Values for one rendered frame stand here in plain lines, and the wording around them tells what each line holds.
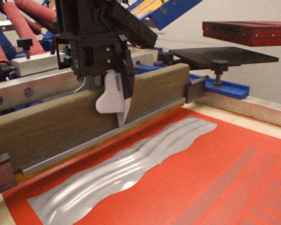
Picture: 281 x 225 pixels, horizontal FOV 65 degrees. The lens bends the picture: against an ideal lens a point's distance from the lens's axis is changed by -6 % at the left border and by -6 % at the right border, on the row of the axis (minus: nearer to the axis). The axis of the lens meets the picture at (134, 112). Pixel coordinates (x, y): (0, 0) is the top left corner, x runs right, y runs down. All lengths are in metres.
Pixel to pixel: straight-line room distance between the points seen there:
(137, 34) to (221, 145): 0.23
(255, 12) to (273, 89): 0.70
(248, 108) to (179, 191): 0.28
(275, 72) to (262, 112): 1.82
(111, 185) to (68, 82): 0.34
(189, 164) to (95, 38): 0.23
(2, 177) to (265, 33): 1.12
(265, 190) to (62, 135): 0.28
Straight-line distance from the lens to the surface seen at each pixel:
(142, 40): 0.38
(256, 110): 0.53
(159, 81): 0.44
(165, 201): 0.30
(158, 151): 0.38
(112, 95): 0.35
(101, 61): 0.33
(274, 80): 2.36
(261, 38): 1.19
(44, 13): 1.02
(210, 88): 0.56
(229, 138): 0.45
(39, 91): 0.57
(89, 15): 0.34
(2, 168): 0.31
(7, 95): 0.54
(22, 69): 0.60
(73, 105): 0.33
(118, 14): 0.35
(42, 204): 0.32
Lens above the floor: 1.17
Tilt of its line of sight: 24 degrees down
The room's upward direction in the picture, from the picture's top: 2 degrees counter-clockwise
